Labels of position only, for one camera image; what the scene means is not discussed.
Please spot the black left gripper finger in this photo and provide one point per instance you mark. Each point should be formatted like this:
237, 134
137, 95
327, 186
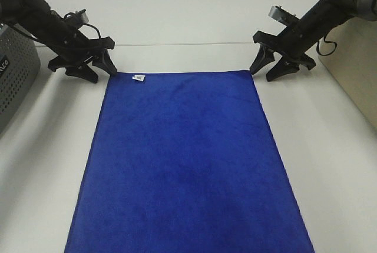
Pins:
83, 72
103, 61

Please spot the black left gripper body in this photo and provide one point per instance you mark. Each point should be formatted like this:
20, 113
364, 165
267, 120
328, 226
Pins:
72, 47

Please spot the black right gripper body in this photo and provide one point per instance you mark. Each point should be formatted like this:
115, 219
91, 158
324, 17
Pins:
288, 43

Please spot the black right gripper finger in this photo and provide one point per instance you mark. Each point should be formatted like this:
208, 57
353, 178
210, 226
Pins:
264, 56
283, 67

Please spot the blue microfiber towel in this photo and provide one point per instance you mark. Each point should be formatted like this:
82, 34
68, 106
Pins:
185, 162

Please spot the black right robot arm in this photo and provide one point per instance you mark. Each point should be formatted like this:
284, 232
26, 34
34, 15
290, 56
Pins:
328, 14

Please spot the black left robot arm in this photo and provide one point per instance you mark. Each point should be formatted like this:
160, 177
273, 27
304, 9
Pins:
34, 19

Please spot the beige plastic bin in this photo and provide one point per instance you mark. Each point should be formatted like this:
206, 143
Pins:
353, 63

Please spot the grey perforated laundry basket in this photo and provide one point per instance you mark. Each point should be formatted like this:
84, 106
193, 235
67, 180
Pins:
20, 64

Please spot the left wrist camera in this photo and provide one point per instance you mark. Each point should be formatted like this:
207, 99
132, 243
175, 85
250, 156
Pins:
77, 18

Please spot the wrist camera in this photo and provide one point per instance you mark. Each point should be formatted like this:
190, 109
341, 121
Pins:
77, 18
280, 15

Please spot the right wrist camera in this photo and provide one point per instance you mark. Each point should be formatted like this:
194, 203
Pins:
280, 15

